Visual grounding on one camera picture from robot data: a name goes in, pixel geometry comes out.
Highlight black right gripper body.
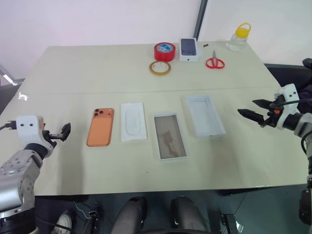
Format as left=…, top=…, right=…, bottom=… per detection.
left=259, top=96, right=284, bottom=128

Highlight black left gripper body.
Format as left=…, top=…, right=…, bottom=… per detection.
left=42, top=130, right=63, bottom=148

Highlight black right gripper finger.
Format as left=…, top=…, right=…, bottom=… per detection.
left=252, top=98, right=272, bottom=110
left=237, top=108, right=266, bottom=124

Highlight orange smartphone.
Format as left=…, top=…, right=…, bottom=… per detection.
left=86, top=107, right=115, bottom=148

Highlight white box lid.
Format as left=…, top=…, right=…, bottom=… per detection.
left=186, top=94, right=227, bottom=139

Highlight white plastic tray insert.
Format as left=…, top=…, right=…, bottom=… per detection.
left=121, top=102, right=148, bottom=142

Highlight box with brown card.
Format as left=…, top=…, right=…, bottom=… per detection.
left=153, top=111, right=190, bottom=161

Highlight white box with blue phone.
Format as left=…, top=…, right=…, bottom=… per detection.
left=179, top=38, right=203, bottom=63

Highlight dark cloth bundle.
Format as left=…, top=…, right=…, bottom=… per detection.
left=298, top=82, right=312, bottom=115

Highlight clear jar with yellow lid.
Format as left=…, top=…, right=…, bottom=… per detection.
left=225, top=22, right=252, bottom=52

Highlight white shoe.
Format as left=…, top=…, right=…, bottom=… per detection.
left=52, top=211, right=73, bottom=234

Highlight dark grey rounded shape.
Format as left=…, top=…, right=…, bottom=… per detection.
left=111, top=196, right=148, bottom=234
left=170, top=195, right=211, bottom=234

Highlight clear yellowish tape roll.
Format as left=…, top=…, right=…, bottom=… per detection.
left=149, top=60, right=172, bottom=77

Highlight red tape roll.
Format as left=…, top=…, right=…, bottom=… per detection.
left=154, top=42, right=176, bottom=61

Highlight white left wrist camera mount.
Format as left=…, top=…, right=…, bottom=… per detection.
left=16, top=115, right=54, bottom=158

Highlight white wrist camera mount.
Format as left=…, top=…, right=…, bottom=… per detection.
left=16, top=115, right=54, bottom=158
left=273, top=83, right=300, bottom=129

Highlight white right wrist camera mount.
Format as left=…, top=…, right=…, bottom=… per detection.
left=273, top=83, right=300, bottom=129

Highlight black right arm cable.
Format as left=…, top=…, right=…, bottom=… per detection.
left=269, top=99, right=312, bottom=176

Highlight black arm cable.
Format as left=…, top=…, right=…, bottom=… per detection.
left=269, top=99, right=312, bottom=176
left=0, top=120, right=18, bottom=132

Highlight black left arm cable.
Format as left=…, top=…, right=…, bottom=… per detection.
left=0, top=120, right=18, bottom=132

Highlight red handled scissors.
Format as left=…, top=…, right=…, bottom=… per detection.
left=205, top=50, right=225, bottom=70

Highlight grey metal frame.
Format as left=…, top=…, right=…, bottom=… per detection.
left=0, top=63, right=25, bottom=86

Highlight dark vertical post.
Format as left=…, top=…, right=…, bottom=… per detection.
left=194, top=0, right=209, bottom=41

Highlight black table leg frame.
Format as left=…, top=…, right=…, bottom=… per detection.
left=219, top=212, right=244, bottom=234

